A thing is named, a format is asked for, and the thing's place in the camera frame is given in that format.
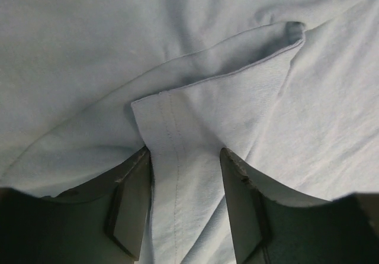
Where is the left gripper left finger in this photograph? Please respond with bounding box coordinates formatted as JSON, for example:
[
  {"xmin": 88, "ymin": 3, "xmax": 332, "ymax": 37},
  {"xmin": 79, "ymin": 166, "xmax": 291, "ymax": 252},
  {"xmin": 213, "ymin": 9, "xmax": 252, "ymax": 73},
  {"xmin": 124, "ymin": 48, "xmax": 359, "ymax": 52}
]
[{"xmin": 1, "ymin": 147, "xmax": 152, "ymax": 263}]

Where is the grey blue t shirt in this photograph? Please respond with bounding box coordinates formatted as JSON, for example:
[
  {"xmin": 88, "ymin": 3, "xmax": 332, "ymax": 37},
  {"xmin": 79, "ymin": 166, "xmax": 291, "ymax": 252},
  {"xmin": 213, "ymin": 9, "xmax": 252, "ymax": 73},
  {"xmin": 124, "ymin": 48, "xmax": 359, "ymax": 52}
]
[{"xmin": 1, "ymin": 0, "xmax": 378, "ymax": 263}]

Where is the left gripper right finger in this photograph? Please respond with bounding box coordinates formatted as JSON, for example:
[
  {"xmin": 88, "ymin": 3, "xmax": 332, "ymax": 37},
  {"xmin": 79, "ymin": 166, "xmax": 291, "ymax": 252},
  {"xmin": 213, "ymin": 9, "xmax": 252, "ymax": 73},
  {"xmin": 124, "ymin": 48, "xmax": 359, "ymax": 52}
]
[{"xmin": 220, "ymin": 148, "xmax": 378, "ymax": 263}]

